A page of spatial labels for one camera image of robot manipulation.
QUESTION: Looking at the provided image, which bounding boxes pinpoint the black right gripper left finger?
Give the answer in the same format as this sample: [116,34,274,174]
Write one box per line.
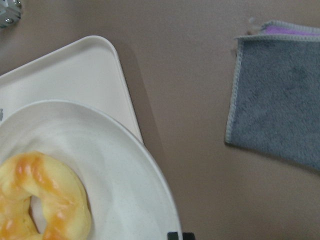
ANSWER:
[167,232,179,240]

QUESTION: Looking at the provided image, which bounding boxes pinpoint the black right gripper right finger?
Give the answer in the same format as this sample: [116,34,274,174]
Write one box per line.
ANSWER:
[182,232,195,240]

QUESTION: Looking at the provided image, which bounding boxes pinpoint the white round plate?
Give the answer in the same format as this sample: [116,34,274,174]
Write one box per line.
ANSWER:
[0,100,183,240]

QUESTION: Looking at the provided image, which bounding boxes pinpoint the glazed donut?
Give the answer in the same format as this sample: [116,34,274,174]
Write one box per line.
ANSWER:
[0,151,91,240]

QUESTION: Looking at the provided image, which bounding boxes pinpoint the cream rabbit tray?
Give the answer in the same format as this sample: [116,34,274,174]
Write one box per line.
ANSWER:
[0,35,143,141]

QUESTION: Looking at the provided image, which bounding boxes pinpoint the grey folded cloth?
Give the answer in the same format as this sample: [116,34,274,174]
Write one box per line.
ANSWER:
[225,20,320,170]

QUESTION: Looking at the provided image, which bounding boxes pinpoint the aluminium frame post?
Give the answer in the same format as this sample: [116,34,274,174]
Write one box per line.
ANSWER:
[0,0,22,29]

